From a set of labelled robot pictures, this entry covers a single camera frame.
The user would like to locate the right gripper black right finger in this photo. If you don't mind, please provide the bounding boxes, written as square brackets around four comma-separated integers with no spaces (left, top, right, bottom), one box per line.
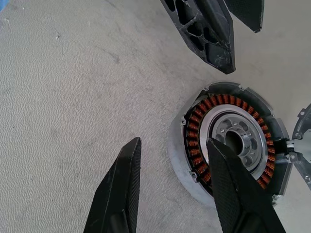
[206,138,287,233]

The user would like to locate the silver spoked rotor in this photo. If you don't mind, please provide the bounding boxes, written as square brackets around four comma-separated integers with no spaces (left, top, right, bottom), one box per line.
[199,108,267,181]

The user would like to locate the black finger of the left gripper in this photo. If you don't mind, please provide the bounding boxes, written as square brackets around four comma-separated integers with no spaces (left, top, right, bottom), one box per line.
[225,0,265,33]
[160,0,237,75]

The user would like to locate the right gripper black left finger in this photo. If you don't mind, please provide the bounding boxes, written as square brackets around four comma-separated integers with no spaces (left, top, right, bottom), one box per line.
[84,137,142,233]

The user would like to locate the grey round motor lid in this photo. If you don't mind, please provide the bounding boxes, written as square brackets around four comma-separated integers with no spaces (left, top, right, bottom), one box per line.
[290,103,311,192]

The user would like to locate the motor housing with copper windings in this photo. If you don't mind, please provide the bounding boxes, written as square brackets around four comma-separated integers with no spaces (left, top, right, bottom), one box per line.
[167,82,294,207]

